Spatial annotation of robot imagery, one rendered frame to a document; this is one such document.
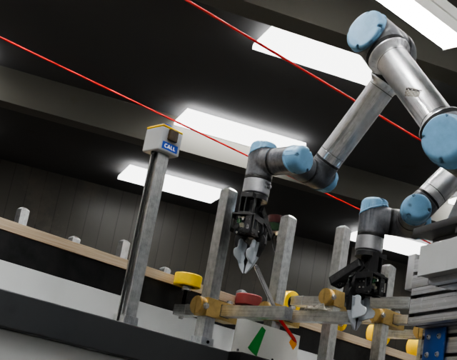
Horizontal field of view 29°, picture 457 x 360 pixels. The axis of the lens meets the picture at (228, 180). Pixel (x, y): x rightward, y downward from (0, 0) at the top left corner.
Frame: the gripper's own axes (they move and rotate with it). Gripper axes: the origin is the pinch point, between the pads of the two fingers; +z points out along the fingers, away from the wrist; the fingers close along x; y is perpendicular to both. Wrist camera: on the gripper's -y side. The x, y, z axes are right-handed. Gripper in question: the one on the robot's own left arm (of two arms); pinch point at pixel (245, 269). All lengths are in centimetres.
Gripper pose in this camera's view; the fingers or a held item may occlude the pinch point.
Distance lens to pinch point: 242.2
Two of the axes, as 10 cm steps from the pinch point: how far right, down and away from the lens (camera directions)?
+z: -1.7, 9.4, -2.8
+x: 8.8, 0.2, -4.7
